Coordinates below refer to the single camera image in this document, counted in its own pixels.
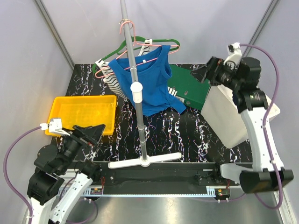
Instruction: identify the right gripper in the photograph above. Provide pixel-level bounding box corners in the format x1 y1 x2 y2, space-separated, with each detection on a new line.
189 56 242 91

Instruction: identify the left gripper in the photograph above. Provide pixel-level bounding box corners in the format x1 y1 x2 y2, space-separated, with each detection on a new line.
58 123 106 173

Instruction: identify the blue tank top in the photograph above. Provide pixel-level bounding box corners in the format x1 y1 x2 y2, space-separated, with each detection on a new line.
108 45 186 116

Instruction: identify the striped tank top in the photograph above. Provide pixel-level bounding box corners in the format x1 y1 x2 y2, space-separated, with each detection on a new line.
95 39 153 98

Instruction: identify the pink wire hanger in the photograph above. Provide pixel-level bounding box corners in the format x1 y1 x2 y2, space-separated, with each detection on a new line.
94 20 180 79

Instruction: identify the green plastic hanger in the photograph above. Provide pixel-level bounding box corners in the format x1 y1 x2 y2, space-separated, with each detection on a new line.
92 36 180 73

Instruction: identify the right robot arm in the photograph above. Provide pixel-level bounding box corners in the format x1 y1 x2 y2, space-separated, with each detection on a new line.
192 56 294 194

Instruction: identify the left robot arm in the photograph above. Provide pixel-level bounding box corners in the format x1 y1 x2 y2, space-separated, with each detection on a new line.
27 124 106 224

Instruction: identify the yellow plastic tray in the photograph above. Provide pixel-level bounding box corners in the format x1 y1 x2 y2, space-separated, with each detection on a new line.
48 95 117 136

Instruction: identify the white foam box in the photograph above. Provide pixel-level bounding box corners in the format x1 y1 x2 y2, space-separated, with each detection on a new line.
200 84 281 148

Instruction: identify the grey clothes stand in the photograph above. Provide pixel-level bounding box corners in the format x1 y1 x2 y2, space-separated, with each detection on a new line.
108 0 182 169

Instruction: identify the green ring binder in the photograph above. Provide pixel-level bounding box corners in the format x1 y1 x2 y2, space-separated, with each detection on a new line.
168 64 210 111

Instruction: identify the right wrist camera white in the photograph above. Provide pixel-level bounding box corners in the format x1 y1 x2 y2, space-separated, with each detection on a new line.
224 42 242 66

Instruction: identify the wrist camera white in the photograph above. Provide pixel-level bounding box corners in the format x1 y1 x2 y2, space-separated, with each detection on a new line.
40 118 70 136
224 42 242 66

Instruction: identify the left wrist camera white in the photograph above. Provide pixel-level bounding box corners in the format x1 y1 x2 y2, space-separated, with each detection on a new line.
40 118 70 136

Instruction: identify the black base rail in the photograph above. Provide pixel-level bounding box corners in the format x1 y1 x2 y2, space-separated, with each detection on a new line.
70 161 236 196

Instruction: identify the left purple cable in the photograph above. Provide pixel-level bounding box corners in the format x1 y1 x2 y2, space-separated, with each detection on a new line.
3 126 47 215

